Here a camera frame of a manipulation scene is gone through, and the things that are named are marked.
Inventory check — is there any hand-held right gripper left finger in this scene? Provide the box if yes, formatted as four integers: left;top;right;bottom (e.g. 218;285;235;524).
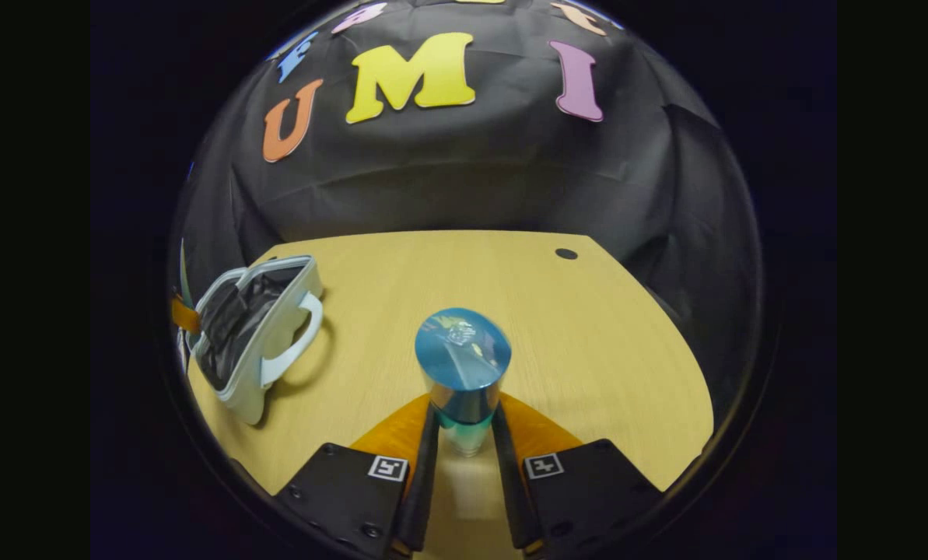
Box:
275;393;443;559

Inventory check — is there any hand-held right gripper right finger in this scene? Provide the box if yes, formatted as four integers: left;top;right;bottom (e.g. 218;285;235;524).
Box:
491;393;664;557

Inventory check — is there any light blue suitcase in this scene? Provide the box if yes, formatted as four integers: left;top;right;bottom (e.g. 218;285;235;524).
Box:
184;255;325;426

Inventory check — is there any teal bottle with blue cap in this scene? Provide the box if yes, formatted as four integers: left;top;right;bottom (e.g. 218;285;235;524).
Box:
415;308;513;458

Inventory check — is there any black backdrop cloth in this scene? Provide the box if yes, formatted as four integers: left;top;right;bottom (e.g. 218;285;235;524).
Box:
180;0;760;405

